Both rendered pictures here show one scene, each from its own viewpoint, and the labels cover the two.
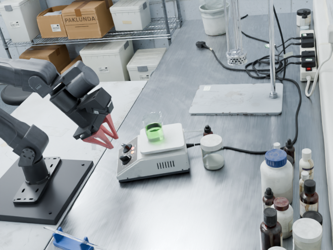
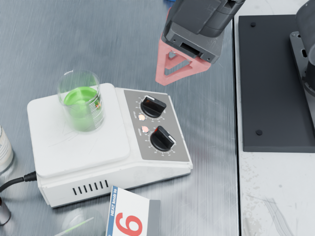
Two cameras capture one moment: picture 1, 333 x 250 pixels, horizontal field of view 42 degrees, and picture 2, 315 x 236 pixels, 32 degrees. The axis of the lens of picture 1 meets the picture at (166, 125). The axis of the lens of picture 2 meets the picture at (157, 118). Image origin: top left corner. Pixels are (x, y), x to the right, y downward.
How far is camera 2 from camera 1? 1.41 m
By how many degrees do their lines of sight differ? 93
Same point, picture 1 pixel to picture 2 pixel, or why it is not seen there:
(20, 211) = not seen: hidden behind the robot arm
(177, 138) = (41, 121)
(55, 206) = (252, 36)
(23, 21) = not seen: outside the picture
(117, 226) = (141, 28)
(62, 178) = (280, 94)
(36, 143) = (304, 9)
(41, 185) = (303, 63)
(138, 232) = (107, 22)
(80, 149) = (305, 200)
